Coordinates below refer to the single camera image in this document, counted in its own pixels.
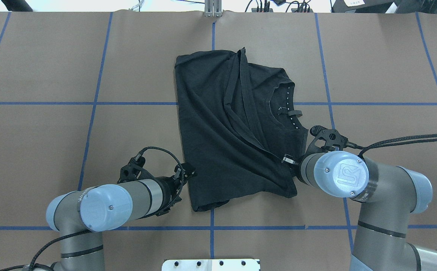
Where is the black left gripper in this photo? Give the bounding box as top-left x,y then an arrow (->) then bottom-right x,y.
117,156 -> 197,207

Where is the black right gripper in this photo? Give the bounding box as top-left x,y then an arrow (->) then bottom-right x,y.
281,125 -> 349,165

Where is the black graphic t-shirt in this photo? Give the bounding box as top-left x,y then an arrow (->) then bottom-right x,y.
175,48 -> 308,212

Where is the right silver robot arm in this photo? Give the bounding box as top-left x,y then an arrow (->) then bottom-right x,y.
282,125 -> 437,271

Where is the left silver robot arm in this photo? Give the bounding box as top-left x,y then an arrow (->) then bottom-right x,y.
21,154 -> 196,271

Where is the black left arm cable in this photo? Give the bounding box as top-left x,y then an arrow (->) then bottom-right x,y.
0,147 -> 187,271

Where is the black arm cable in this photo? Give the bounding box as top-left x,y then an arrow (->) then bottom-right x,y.
348,134 -> 437,158
0,147 -> 187,271

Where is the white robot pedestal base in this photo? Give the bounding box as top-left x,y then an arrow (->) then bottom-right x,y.
161,258 -> 261,271

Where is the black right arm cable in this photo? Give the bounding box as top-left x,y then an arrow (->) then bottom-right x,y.
348,134 -> 437,158

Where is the aluminium frame post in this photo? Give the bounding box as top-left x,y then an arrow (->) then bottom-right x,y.
204,0 -> 223,18

